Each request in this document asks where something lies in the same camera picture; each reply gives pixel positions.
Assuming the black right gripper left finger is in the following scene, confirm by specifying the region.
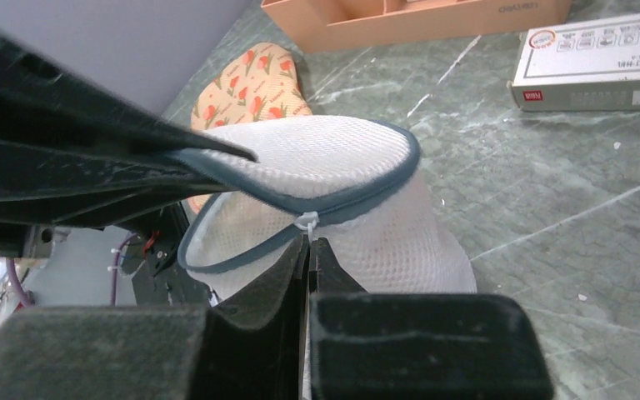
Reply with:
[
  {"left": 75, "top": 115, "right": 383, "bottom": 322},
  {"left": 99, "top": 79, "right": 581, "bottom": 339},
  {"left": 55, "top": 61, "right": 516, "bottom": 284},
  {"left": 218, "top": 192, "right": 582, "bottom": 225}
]
[{"left": 0, "top": 235, "right": 310, "bottom": 399}]

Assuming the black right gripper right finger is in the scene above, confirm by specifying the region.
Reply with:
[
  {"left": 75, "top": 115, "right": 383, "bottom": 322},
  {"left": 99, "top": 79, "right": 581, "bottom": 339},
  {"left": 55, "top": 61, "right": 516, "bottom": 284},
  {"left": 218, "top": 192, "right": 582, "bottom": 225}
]
[{"left": 308, "top": 238, "right": 555, "bottom": 399}]

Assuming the orange plastic file organizer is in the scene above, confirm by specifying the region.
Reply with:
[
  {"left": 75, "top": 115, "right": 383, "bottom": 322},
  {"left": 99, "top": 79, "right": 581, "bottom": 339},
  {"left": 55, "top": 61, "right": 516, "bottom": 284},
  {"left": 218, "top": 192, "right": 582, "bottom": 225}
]
[{"left": 261, "top": 0, "right": 572, "bottom": 53}]

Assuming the white grey deli box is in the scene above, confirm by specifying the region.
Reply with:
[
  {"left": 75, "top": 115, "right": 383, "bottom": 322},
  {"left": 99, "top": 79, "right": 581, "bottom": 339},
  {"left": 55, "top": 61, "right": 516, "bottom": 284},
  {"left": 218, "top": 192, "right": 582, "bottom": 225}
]
[{"left": 508, "top": 13, "right": 640, "bottom": 112}]

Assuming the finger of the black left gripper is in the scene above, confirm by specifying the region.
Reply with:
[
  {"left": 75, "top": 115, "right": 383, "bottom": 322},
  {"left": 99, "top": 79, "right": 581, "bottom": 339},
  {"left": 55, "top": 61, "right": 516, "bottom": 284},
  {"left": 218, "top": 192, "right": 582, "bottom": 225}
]
[{"left": 0, "top": 34, "right": 253, "bottom": 227}]

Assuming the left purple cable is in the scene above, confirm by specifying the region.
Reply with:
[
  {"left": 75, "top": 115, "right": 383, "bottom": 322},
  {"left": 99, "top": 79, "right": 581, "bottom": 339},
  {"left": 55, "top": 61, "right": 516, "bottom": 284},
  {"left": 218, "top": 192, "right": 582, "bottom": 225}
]
[{"left": 3, "top": 256, "right": 37, "bottom": 309}]

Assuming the white mesh laundry bag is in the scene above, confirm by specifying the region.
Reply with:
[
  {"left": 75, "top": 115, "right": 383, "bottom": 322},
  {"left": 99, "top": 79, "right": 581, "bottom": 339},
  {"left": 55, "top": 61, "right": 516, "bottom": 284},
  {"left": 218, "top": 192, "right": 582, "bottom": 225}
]
[{"left": 171, "top": 115, "right": 477, "bottom": 303}]

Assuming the floral peach bra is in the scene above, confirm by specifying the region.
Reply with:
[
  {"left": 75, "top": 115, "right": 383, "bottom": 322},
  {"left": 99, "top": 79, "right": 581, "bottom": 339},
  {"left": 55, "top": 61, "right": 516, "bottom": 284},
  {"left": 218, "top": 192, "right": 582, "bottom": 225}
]
[{"left": 187, "top": 42, "right": 314, "bottom": 215}]

